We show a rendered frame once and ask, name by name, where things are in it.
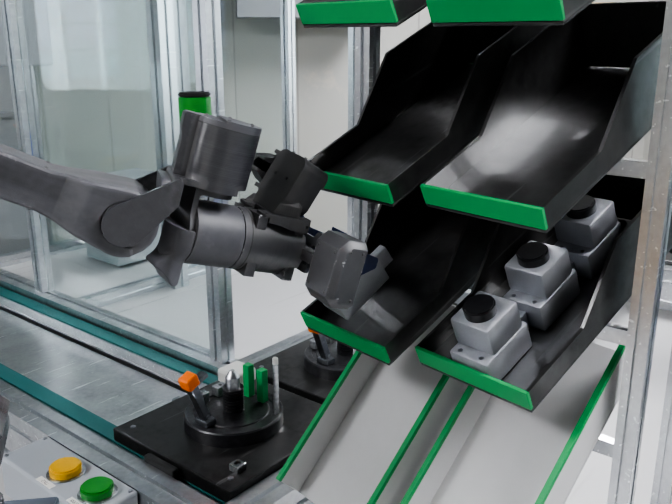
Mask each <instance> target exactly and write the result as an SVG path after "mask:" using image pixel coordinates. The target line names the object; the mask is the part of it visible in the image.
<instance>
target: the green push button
mask: <svg viewBox="0 0 672 504"><path fill-rule="evenodd" d="M113 492H114V482H113V480H112V479H110V478H108V477H105V476H97V477H93V478H90V479H88V480H86V481H85V482H84V483H83V484H82V485H81V486H80V496H81V498H82V499H83V500H85V501H91V502H94V501H100V500H103V499H106V498H108V497H109V496H110V495H112V493H113Z"/></svg>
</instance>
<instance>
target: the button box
mask: <svg viewBox="0 0 672 504"><path fill-rule="evenodd" d="M64 457H75V458H78V459H79V460H81V462H82V471H81V473H80V474H79V475H77V476H75V477H73V478H71V479H67V480H54V479H52V478H51V477H50V476H49V466H50V465H51V464H52V463H53V462H54V461H56V460H58V459H60V458H64ZM1 466H2V473H3V480H4V487H5V493H6V495H7V496H9V497H10V498H11V499H13V500H23V499H35V498H46V497H58V498H59V504H138V493H137V491H135V490H134V489H132V488H130V487H129V486H127V485H126V484H124V483H122V482H121V481H119V480H117V479H116V478H114V477H112V476H111V475H109V474H108V473H106V472H104V471H103V470H101V469H99V468H98V467H96V466H95V465H93V464H91V463H90V462H88V461H86V460H85V459H83V458H81V457H80V456H78V455H77V454H75V453H73V452H72V451H70V450H68V449H67V448H65V447H63V446H62V445H60V444H59V443H57V442H55V441H54V440H52V439H50V438H49V437H44V438H42V439H40V440H37V441H35V442H33V443H30V444H28V445H26V446H24V447H21V448H19V449H17V450H14V451H12V452H10V453H7V454H5V455H3V459H2V463H1ZM97 476H105V477H108V478H110V479H112V480H113V482H114V492H113V493H112V495H110V496H109V497H108V498H106V499H103V500H100V501H94V502H91V501H85V500H83V499H82V498H81V496H80V486H81V485H82V484H83V483H84V482H85V481H86V480H88V479H90V478H93V477H97Z"/></svg>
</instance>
